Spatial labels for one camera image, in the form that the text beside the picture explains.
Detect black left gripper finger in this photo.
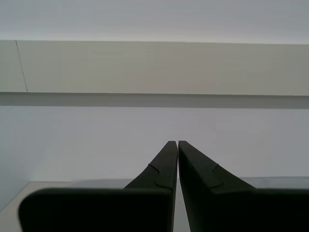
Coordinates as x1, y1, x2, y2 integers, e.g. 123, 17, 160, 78
178, 140, 309, 232
18, 141, 179, 232

